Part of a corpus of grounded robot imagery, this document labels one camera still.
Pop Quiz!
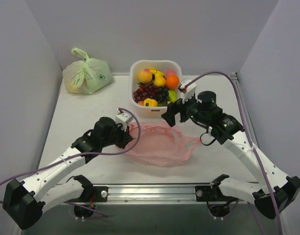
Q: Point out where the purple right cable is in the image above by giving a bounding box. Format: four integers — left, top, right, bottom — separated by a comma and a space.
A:
184, 71, 285, 235

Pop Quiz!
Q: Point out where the aluminium rail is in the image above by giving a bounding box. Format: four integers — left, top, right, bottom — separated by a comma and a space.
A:
68, 183, 259, 205
230, 72, 258, 146

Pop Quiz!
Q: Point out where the orange tangerine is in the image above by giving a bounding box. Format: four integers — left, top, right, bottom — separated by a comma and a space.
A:
165, 74, 180, 90

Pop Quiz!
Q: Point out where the aluminium right side rail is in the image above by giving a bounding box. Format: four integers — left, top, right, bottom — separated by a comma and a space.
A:
230, 72, 258, 146

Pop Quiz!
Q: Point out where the yellow fruit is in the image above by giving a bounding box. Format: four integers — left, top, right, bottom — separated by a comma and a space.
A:
154, 73, 166, 87

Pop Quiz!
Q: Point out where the dark blue grape bunch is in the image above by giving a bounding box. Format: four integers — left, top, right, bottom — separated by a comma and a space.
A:
155, 87, 169, 105

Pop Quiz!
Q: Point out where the white plastic fruit basket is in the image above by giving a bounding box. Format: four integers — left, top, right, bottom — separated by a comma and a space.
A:
128, 60, 183, 118

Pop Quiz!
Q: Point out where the pink plastic bag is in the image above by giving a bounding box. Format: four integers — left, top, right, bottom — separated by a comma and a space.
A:
125, 122, 201, 167

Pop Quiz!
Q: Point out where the red grape bunch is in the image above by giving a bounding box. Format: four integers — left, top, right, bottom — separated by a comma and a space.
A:
133, 85, 159, 102

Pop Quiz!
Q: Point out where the green pear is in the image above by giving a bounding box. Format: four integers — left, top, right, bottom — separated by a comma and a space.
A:
168, 90, 178, 102

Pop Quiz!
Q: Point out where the purple cable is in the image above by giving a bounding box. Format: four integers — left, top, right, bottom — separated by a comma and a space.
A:
0, 107, 141, 204
184, 71, 285, 235

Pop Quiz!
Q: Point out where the green knotted plastic bag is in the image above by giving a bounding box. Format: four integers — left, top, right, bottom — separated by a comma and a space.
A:
63, 47, 115, 94

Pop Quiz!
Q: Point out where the yellow banana bunch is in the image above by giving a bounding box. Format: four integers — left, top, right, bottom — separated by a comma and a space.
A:
148, 68, 164, 77

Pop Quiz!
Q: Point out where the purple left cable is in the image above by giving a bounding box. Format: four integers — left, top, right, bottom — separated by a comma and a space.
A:
0, 107, 141, 204

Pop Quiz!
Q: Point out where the yellow bell pepper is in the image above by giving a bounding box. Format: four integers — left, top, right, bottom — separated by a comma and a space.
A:
143, 98, 158, 107

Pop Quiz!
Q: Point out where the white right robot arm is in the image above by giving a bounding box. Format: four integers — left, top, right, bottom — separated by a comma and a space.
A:
161, 91, 300, 219

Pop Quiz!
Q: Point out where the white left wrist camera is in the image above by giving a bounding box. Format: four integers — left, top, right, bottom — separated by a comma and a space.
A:
115, 108, 133, 132

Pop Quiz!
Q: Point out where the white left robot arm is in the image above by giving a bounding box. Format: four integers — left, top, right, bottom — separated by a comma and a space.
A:
2, 112, 133, 230

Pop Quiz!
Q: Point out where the orange fruit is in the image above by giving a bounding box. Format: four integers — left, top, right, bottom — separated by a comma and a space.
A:
137, 68, 152, 84

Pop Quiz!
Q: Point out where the aluminium front rail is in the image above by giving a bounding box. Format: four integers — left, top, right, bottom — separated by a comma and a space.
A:
68, 183, 259, 205

